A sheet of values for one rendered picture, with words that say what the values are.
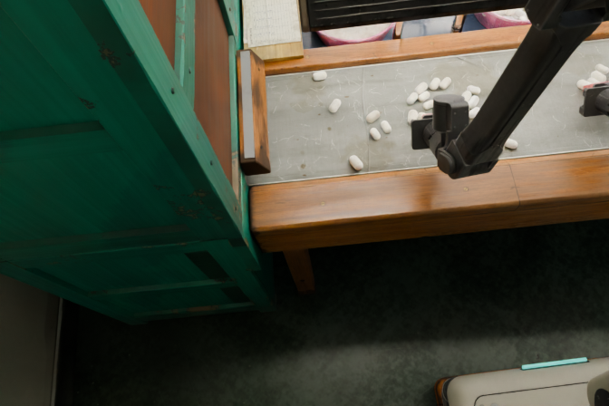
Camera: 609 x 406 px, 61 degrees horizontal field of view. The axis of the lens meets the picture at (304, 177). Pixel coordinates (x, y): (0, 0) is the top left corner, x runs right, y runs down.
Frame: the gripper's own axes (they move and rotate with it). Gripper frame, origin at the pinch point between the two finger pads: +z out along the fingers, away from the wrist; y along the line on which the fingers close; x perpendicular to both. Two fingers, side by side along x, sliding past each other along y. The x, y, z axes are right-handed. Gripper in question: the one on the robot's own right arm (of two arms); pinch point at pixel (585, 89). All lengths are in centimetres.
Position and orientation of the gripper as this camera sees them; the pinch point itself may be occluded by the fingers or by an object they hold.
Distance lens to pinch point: 139.5
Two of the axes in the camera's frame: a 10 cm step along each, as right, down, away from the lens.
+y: -9.9, 1.2, 0.2
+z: -0.3, -4.3, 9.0
